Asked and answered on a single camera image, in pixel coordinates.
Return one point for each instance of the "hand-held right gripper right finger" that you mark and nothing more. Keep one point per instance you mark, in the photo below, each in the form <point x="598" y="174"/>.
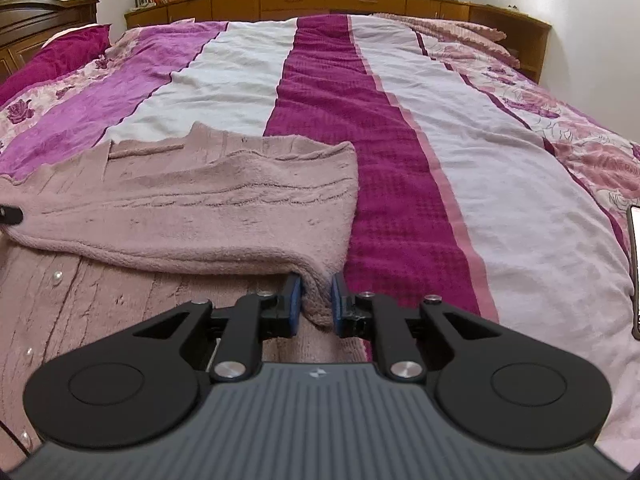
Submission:
<point x="339" y="305"/>

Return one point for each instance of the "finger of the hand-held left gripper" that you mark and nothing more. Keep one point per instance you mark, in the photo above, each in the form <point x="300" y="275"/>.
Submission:
<point x="11" y="215"/>

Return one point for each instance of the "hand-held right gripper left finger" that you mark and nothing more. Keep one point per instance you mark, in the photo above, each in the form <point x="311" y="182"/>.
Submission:
<point x="295" y="305"/>

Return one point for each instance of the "pink knit sweater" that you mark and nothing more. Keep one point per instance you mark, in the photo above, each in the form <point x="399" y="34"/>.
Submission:
<point x="200" y="210"/>

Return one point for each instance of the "striped floral bedspread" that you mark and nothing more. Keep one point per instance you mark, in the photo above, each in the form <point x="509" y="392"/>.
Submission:
<point x="400" y="160"/>

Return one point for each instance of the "magenta pillow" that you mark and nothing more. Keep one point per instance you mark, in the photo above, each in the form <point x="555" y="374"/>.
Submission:
<point x="55" y="57"/>

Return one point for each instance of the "dark wooden headboard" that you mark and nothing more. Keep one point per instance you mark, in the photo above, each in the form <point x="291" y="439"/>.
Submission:
<point x="35" y="20"/>

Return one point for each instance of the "pink textured pillow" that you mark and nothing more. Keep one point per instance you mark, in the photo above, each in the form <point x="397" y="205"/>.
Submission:
<point x="465" y="35"/>

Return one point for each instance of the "smartphone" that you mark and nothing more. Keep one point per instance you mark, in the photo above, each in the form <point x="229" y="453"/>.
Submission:
<point x="635" y="270"/>

